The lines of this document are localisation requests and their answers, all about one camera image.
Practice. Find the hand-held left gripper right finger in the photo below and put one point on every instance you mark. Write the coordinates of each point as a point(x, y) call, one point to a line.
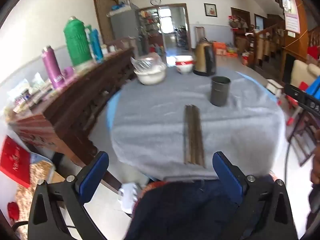
point(227, 177)

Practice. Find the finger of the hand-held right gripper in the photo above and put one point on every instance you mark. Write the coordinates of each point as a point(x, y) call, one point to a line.
point(295, 93)

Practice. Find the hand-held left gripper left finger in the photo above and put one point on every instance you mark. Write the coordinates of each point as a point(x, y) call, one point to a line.
point(93, 177)

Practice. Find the bunch of dark chopsticks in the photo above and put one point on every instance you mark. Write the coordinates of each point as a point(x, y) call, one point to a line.
point(192, 135)

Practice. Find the dark grey utensil holder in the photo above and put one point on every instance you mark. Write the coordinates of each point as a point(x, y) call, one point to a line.
point(220, 92)

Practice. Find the small white stool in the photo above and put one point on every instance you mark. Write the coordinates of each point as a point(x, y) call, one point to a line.
point(274, 86)

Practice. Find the red plastic chair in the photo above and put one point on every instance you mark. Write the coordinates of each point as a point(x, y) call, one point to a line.
point(291, 118)

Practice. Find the cream sofa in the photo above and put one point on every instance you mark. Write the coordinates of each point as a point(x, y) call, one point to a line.
point(300, 70)

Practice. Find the dark wooden chair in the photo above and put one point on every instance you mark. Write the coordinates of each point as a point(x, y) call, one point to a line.
point(305, 135)

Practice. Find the white shoe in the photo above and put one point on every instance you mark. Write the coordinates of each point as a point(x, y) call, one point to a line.
point(128, 197)

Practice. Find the yellow patterned carton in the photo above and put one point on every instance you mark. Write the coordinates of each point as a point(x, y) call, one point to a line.
point(37, 177)

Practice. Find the red white carton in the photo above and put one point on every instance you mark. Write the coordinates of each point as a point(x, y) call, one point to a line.
point(247, 59)

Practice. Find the person's dark trousers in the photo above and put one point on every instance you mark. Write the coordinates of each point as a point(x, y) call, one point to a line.
point(180, 212)

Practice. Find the wooden stair railing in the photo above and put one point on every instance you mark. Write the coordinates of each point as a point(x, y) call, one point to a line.
point(270, 33)

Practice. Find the dark carved wooden sideboard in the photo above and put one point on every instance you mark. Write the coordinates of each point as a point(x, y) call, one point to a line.
point(75, 110)

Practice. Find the orange wooden pillar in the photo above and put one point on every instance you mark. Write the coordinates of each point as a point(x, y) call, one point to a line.
point(303, 17)

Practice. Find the red gift box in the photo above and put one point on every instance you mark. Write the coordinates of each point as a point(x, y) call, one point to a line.
point(13, 160)

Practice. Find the grey table cloth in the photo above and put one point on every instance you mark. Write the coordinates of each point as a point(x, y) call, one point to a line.
point(155, 120)

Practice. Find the cluttered wooden shelf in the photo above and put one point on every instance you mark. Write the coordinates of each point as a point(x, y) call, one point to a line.
point(238, 30)

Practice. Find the orange boxes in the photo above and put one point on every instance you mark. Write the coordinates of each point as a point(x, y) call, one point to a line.
point(221, 48)

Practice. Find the gold and black electric kettle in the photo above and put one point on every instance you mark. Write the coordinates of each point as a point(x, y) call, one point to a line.
point(202, 57)

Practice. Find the pile of small packets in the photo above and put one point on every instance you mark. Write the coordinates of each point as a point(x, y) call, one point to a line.
point(27, 92)

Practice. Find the pink cup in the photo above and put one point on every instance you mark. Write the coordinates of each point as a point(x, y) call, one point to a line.
point(68, 72)

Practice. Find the light wooden chair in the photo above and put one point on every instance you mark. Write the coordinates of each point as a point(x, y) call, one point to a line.
point(200, 32)

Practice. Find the red banded white bowl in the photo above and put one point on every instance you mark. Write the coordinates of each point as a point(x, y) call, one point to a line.
point(184, 68)

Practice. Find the white ceramic basin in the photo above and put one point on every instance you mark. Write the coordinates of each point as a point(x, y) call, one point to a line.
point(150, 77)

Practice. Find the purple flask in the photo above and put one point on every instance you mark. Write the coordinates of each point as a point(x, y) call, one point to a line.
point(52, 67)

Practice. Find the blue thermos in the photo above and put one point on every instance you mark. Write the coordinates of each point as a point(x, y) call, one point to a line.
point(96, 46)

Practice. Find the green thermos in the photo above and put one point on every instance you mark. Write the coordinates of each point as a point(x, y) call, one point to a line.
point(76, 42)

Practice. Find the grey refrigerator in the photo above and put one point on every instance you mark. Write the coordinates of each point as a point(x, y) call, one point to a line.
point(125, 27)

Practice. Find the shelf of bottles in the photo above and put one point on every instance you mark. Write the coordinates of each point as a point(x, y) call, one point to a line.
point(148, 22)

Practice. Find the brown wooden door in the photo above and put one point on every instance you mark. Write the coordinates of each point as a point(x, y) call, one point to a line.
point(105, 12)

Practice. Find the blue plastic bag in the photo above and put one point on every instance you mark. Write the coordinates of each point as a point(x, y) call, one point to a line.
point(117, 7)

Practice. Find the wall calendar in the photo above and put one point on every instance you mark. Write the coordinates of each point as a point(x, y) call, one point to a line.
point(291, 15)

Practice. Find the framed wall picture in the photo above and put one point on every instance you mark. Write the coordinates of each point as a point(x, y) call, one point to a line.
point(210, 10)

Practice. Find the wooden doorway frame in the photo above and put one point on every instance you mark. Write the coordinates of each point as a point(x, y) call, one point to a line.
point(186, 25)

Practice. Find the round wall clock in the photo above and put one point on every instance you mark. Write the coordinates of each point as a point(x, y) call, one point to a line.
point(155, 0)

